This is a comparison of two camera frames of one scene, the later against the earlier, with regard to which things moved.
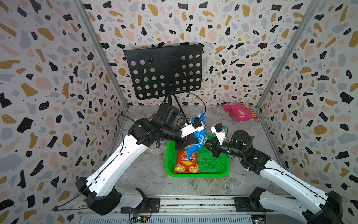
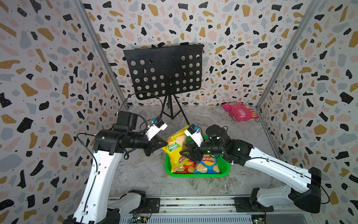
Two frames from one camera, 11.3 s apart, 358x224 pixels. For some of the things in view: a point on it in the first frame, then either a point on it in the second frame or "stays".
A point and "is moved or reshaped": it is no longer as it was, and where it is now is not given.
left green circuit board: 141,220 stays
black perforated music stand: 165,70 stays
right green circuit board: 258,219 stays
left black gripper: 188,140 -> 154,144
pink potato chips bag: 239,112 stays
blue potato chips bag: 201,136 is moved or reshaped
